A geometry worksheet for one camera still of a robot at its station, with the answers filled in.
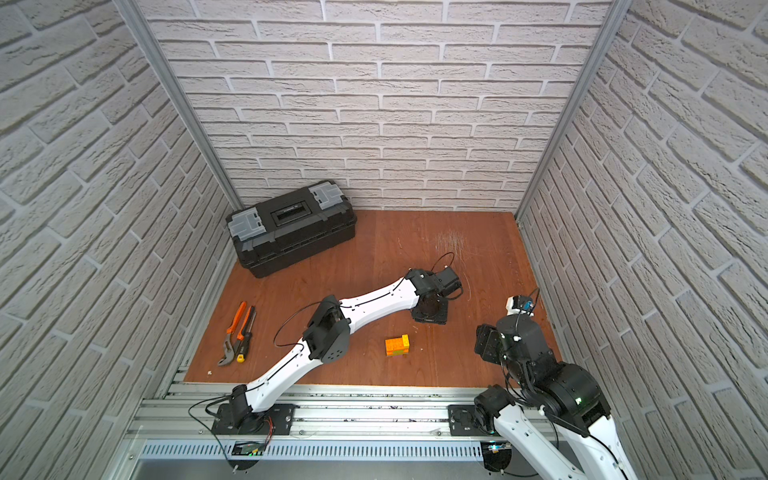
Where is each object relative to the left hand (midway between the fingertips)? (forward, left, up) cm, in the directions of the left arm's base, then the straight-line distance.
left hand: (446, 320), depth 89 cm
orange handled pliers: (-9, +63, -2) cm, 64 cm away
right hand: (-12, -6, +19) cm, 23 cm away
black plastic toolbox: (+27, +50, +13) cm, 58 cm away
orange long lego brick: (-9, +16, +3) cm, 19 cm away
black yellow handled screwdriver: (-3, +60, -3) cm, 60 cm away
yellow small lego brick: (-8, +13, +5) cm, 16 cm away
